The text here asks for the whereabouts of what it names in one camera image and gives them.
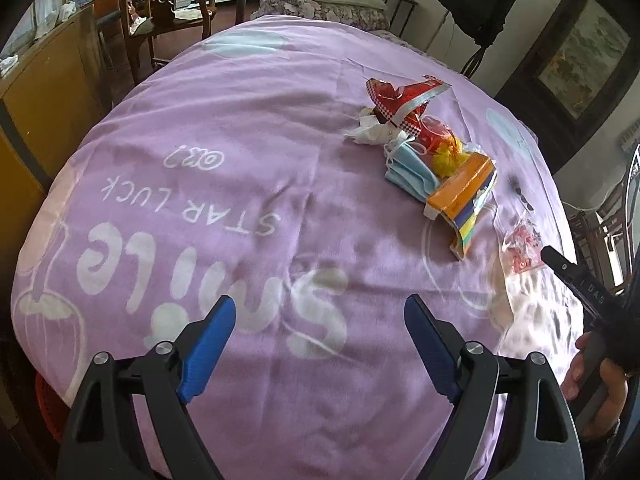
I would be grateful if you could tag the clear packet with red print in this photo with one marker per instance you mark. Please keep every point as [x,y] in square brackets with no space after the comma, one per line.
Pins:
[522,252]

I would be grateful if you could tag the black hanging jacket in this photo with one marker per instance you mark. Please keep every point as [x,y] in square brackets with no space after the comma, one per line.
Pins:
[475,0]

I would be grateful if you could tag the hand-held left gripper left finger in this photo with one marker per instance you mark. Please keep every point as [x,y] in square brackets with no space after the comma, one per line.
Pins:
[207,350]

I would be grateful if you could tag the wooden armchair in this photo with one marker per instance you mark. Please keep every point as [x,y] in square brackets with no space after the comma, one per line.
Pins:
[165,2]

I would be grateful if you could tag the purple printed blanket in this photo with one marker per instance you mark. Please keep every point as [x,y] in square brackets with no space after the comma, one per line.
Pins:
[250,160]

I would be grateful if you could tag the white tissue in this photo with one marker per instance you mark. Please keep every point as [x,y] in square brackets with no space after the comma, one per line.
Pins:
[367,132]

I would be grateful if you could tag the wooden cabinet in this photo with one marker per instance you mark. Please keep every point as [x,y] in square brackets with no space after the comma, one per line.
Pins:
[45,90]

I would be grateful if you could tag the yellow foam mesh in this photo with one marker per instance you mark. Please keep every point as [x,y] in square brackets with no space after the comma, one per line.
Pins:
[445,162]

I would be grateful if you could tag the orange tissue packet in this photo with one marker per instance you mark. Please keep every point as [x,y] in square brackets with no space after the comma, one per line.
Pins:
[460,195]

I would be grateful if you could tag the dark framed painting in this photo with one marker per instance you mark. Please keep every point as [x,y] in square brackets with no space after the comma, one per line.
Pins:
[585,55]

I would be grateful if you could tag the blue face mask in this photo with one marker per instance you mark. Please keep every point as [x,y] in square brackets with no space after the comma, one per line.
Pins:
[410,175]

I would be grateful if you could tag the person's right hand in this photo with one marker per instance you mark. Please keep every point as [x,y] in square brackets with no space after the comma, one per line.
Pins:
[572,377]

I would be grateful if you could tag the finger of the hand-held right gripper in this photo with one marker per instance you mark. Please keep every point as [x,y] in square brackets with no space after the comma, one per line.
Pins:
[575,280]

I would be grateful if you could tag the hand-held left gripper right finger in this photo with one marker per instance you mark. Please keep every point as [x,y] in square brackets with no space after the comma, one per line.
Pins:
[432,350]

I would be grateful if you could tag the red checkered snack wrapper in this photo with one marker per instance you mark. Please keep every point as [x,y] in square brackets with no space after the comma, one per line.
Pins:
[395,95]

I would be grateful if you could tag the red plastic basket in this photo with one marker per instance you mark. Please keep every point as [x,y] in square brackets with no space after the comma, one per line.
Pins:
[47,405]

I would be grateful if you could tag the folded floral quilt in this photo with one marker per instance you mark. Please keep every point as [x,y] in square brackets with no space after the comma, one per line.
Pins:
[300,10]

